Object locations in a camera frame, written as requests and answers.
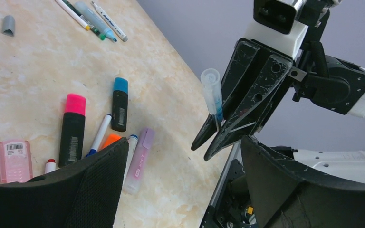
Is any small blue capped marker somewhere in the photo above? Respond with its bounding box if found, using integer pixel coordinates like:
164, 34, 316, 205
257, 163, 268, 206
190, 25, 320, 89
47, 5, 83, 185
86, 114, 112, 157

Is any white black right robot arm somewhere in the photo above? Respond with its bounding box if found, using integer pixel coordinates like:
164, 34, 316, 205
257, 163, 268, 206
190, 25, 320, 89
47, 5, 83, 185
191, 0, 365, 161

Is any grey marker cap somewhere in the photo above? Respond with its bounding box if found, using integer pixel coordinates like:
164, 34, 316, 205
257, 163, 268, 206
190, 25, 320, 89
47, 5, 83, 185
1, 15, 16, 37

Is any pink correction tape pen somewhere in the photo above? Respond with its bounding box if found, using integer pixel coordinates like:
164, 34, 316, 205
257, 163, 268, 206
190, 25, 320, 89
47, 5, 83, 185
0, 139, 33, 184

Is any pink capped black highlighter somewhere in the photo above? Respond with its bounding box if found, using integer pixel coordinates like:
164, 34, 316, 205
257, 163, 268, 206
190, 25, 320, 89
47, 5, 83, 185
58, 94, 86, 168

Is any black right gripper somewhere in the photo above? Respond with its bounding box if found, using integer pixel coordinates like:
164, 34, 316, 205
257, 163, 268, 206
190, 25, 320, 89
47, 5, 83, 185
191, 39, 306, 161

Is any light blue correction tape pen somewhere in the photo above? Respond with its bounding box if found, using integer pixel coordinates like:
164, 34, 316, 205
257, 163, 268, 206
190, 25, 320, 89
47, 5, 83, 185
74, 1, 117, 42

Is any red capped white marker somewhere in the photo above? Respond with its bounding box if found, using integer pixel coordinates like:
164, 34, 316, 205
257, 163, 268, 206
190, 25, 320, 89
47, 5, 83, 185
44, 159, 57, 174

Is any grey capped white marker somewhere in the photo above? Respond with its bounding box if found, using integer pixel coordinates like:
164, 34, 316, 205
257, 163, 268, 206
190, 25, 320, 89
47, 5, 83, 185
91, 1, 128, 42

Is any green gel pen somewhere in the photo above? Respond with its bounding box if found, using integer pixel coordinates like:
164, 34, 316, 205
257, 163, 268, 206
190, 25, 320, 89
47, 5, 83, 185
63, 0, 106, 41

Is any blue capped black highlighter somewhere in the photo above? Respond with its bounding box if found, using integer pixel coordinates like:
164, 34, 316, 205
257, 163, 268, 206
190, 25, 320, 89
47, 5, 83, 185
111, 77, 128, 132

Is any teal gel pen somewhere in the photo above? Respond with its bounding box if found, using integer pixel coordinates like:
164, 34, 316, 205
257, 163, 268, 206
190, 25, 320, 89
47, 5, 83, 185
200, 68, 224, 132

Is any yellow capped white pen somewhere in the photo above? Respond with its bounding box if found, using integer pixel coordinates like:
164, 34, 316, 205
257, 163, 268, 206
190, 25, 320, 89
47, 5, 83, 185
55, 0, 90, 31

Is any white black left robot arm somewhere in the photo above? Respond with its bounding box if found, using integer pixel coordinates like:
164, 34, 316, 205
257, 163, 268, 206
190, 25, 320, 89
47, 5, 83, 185
0, 137, 365, 228

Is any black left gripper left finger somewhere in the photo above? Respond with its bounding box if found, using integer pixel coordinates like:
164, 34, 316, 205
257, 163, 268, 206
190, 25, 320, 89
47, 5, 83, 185
0, 138, 129, 228

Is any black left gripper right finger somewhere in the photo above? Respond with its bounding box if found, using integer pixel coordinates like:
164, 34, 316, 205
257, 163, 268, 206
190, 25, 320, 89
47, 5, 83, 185
240, 136, 365, 228

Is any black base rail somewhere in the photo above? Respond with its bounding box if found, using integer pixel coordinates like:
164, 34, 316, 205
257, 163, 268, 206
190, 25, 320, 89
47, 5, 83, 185
199, 143, 258, 228

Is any lilac highlighter pen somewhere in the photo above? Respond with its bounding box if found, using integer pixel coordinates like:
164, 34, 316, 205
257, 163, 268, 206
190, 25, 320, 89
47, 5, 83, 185
124, 128, 155, 194

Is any blue capped white marker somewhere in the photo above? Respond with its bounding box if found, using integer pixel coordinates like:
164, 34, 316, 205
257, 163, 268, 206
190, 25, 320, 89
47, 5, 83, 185
123, 134, 138, 184

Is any orange capped black highlighter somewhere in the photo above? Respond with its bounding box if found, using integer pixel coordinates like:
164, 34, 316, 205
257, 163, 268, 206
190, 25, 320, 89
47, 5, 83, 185
101, 133, 122, 149

